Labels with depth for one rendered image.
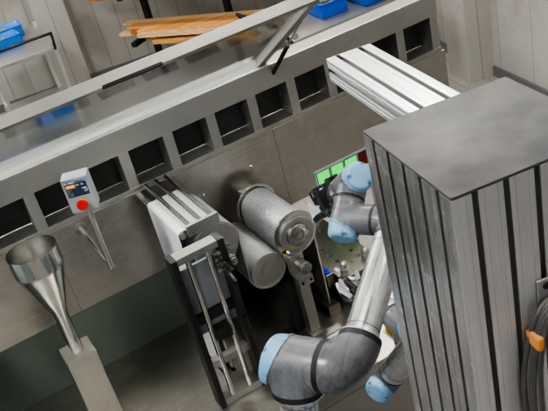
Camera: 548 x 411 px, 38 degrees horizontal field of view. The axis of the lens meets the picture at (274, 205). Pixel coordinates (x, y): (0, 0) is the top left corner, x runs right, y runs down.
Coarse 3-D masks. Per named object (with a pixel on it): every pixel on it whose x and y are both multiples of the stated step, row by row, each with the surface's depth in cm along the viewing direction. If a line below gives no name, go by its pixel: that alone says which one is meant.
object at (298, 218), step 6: (294, 216) 241; (300, 216) 241; (288, 222) 239; (294, 222) 240; (300, 222) 242; (306, 222) 243; (282, 228) 240; (288, 228) 240; (312, 228) 245; (282, 234) 240; (312, 234) 246; (282, 240) 240; (288, 246) 242; (294, 246) 244; (300, 246) 245
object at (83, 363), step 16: (32, 288) 213; (48, 288) 214; (64, 288) 220; (48, 304) 218; (64, 304) 222; (64, 320) 224; (64, 336) 227; (64, 352) 232; (80, 352) 230; (96, 352) 230; (80, 368) 229; (96, 368) 232; (80, 384) 231; (96, 384) 234; (96, 400) 236; (112, 400) 239
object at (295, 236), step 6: (294, 228) 240; (300, 228) 241; (306, 228) 242; (288, 234) 240; (294, 234) 241; (300, 234) 242; (288, 240) 241; (294, 240) 242; (300, 240) 243; (306, 240) 244
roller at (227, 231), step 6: (210, 228) 228; (216, 228) 229; (222, 228) 230; (228, 228) 231; (204, 234) 228; (222, 234) 231; (228, 234) 232; (234, 234) 233; (198, 240) 227; (228, 240) 232; (234, 240) 233; (198, 258) 229
